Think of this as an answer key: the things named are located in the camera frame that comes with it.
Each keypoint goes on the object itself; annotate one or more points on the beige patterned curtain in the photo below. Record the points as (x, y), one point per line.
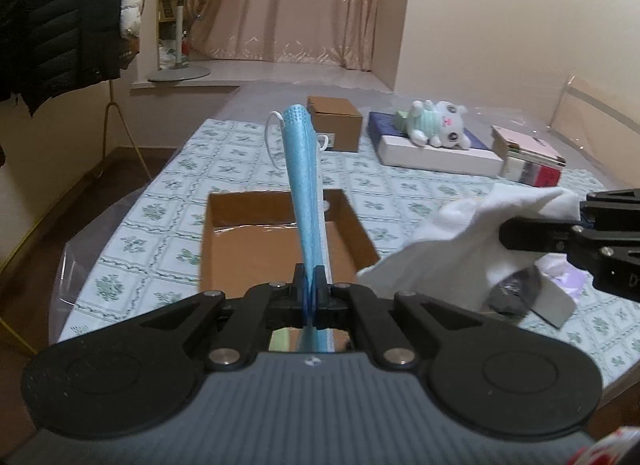
(300, 5)

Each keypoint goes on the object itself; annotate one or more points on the white standing fan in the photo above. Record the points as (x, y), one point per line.
(179, 45)

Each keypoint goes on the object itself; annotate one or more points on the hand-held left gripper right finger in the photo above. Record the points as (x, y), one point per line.
(322, 300)

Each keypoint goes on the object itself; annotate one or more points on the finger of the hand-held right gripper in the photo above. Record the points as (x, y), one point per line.
(535, 235)

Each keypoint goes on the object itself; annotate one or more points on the white and mint plush toy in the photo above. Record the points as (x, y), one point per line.
(435, 122)

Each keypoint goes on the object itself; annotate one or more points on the purple tissue packet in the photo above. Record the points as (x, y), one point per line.
(560, 297)

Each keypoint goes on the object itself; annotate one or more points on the small closed cardboard box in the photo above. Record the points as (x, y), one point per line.
(335, 125)

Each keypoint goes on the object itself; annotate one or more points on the dark blue flat box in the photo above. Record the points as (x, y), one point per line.
(382, 124)

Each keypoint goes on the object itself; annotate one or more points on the dark grey cloth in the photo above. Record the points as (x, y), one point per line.
(515, 292)

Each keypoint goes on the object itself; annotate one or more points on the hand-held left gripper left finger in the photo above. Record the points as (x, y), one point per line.
(299, 295)

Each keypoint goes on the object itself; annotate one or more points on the stack of pink books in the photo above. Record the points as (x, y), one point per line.
(530, 160)

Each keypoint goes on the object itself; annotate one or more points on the red and white cloth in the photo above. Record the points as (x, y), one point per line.
(615, 447)

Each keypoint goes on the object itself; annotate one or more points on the blue face mask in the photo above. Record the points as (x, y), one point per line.
(305, 185)

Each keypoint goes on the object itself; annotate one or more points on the flat white box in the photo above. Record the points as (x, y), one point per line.
(440, 160)

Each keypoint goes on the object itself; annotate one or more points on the brown cardboard box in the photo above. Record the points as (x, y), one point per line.
(250, 255)

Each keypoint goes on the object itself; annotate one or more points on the black puffer jacket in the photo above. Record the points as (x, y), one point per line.
(45, 20)

